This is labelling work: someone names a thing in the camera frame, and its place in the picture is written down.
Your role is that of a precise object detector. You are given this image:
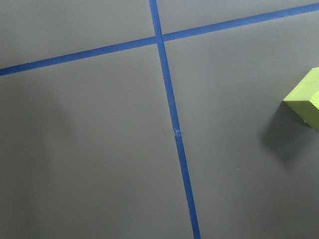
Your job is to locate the yellow foam block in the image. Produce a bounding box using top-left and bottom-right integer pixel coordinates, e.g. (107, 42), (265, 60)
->
(283, 67), (319, 131)

